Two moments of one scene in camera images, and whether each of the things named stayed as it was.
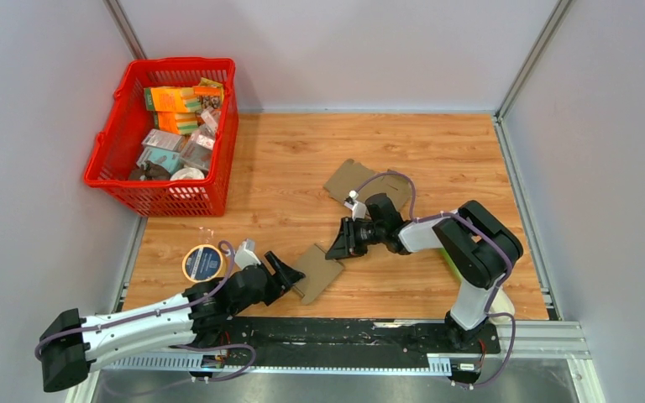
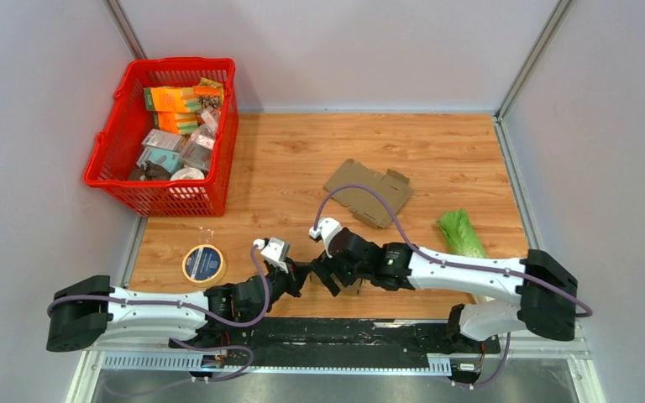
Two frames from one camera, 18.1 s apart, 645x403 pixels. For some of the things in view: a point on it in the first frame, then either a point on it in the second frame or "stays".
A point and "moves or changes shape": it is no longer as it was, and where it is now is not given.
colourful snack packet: x=210 y=93 stays
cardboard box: x=320 y=273 moves or changes shape
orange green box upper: x=171 y=99 stays
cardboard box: x=350 y=175 stays
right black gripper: x=346 y=243 → x=324 y=266
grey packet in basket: x=163 y=139 stays
